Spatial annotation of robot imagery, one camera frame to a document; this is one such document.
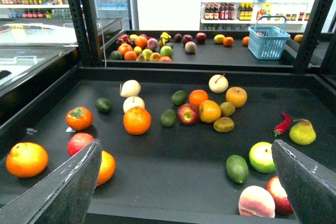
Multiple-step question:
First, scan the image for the green apple rear shelf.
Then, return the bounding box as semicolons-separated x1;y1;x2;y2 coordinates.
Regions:
160;46;173;58

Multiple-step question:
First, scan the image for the red chili pepper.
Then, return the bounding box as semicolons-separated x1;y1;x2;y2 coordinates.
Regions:
273;112;291;137

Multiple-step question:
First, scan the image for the orange persimmon green top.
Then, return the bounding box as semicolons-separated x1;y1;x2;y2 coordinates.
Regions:
66;106;93;131

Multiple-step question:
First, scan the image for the dark red apple rear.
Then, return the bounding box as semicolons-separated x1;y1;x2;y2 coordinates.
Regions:
195;32;207;45

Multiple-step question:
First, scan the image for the black shelf post left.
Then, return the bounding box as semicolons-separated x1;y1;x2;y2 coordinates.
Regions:
68;0;102;67

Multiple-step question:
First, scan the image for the light blue shopping basket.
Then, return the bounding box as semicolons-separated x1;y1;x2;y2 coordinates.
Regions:
248;15;290;60

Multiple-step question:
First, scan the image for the brown kiwi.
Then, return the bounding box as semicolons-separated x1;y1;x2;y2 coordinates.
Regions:
213;116;235;133
219;102;236;117

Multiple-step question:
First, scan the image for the yellow orange apple centre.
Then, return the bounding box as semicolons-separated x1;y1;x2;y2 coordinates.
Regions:
199;100;222;123

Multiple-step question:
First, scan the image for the black rear shelf tray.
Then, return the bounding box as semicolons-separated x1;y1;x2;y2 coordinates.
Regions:
101;30;300;73

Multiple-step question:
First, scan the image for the white pear front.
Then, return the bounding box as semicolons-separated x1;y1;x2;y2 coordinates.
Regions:
123;96;145;113

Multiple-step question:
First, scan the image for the orange beside rear lemon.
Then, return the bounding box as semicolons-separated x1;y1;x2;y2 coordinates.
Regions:
223;37;234;47

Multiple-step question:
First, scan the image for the pink dragon fruit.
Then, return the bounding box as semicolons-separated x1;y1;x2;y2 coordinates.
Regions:
116;34;133;46

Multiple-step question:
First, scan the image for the green lime rear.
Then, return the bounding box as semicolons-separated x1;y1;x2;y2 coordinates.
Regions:
171;90;187;106

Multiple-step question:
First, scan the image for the green lime front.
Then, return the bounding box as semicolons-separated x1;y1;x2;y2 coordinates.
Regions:
160;109;177;127

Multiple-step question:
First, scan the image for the yellow banana bunch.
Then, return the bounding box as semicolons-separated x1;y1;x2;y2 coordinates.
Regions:
159;32;171;48

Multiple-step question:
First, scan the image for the brown kiwi rear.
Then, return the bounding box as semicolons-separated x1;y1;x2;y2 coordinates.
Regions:
219;102;236;117

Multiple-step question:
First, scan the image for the small orange tangerine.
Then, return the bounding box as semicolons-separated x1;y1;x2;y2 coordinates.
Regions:
188;89;209;108

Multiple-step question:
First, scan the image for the yellow orange apple rear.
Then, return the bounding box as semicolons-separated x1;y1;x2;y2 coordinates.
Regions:
226;87;248;108

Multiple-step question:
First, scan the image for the orange beside basket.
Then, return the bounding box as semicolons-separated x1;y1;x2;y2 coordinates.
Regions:
242;36;249;47

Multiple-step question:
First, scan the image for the red apple centre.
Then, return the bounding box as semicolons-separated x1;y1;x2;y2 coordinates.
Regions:
177;103;200;125

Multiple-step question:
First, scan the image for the dark green avocado left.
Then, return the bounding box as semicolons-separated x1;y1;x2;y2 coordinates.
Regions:
95;98;113;114

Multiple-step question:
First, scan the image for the green avocado front right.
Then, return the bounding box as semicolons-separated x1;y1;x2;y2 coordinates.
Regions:
226;155;249;184

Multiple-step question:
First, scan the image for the yellow orange apple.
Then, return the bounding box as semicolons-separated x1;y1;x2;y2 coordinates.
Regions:
226;87;248;108
199;100;222;123

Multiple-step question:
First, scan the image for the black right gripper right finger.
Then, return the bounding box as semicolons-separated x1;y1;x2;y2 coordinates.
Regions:
271;140;335;223

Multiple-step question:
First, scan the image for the green apple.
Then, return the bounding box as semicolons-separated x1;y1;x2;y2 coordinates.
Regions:
249;142;275;174

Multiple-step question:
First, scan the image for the red apple front right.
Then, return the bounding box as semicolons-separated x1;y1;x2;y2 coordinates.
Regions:
265;176;293;216

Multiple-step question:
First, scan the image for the black shelf post right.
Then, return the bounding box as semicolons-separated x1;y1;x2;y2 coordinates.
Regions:
293;0;333;74

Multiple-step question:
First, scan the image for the black shelf post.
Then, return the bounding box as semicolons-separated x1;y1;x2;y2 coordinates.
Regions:
293;0;333;74
68;0;102;67

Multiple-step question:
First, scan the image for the orange behind left finger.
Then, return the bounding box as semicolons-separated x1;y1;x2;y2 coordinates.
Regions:
97;151;116;187

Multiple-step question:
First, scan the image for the brown kiwi front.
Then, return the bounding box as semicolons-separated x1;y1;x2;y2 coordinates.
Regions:
213;116;235;133

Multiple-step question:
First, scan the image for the red apple front left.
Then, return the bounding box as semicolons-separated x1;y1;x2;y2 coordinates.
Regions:
67;133;94;156

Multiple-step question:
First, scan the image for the yellow green pear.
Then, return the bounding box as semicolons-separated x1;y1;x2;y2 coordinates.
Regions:
289;119;317;145

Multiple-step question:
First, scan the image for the white pear rear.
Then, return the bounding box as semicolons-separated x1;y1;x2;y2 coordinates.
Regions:
120;80;141;98

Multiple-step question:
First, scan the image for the large orange far left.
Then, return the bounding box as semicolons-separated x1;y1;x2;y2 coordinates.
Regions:
6;142;48;178

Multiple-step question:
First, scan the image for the glass top freezer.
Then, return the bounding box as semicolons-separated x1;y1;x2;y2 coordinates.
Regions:
1;18;124;95

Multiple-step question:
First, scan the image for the black shelf tray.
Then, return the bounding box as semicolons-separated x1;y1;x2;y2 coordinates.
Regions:
101;30;300;73
1;67;335;223

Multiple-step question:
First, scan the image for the peach on rear shelf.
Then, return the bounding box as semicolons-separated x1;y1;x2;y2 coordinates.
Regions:
185;41;197;54

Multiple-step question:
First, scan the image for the large orange centre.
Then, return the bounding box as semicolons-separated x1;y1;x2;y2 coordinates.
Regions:
123;106;151;135

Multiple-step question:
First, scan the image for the orange in rear pile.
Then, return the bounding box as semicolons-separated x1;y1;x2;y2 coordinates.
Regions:
134;36;148;49

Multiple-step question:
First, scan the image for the pink peach front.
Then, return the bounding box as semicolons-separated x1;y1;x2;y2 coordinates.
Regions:
238;186;275;218

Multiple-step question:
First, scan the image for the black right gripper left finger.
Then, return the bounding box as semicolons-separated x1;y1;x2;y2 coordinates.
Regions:
1;140;102;223

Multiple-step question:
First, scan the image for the large orange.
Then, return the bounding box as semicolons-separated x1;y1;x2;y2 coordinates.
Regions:
6;142;48;178
123;106;151;135

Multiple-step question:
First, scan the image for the green lime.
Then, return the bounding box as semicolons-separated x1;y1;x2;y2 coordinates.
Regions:
171;90;187;106
160;109;177;127

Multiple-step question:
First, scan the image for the yellow lemon rear shelf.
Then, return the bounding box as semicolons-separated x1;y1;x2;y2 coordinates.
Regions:
214;34;225;45

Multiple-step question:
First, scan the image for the white pear with stem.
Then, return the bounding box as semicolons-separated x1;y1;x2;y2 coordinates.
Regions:
208;74;229;93

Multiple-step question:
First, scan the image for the black front shelf tray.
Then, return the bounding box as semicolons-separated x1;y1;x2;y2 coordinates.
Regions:
1;67;335;223

